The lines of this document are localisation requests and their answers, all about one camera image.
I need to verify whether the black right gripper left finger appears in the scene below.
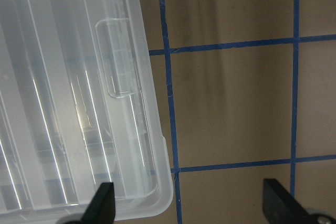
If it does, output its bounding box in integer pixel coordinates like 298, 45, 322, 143
80, 182, 116, 224

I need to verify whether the clear plastic box lid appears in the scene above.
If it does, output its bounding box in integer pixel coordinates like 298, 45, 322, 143
1, 0, 173, 223

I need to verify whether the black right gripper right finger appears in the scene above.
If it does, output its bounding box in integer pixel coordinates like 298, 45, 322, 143
262, 178, 314, 224

